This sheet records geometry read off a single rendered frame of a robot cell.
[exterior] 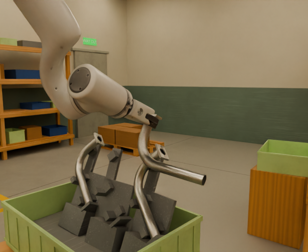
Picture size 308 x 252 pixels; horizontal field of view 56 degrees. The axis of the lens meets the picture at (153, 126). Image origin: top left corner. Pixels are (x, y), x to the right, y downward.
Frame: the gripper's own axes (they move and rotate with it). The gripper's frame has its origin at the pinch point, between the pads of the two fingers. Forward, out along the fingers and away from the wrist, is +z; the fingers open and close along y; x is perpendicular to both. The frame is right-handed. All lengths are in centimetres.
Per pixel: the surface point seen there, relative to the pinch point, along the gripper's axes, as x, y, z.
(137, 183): 19.9, 0.5, 8.5
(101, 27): -250, 525, 428
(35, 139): 63, 433, 305
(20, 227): 48, 30, -4
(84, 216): 39.1, 18.1, 11.2
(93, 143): 13.6, 30.5, 15.0
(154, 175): 15.7, -2.1, 12.5
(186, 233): 28.3, -18.4, 15.5
